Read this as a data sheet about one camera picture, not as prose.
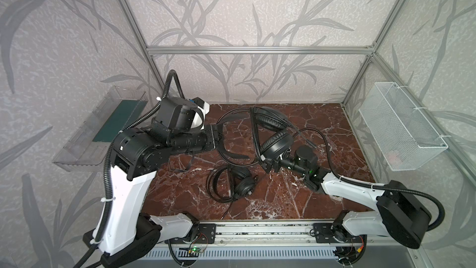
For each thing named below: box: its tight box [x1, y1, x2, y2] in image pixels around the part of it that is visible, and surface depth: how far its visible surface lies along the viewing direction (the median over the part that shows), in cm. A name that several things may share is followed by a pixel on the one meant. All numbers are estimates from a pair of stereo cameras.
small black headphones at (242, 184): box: [205, 165, 256, 203], surface depth 84 cm
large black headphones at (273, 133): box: [218, 106, 294, 167], surface depth 49 cm
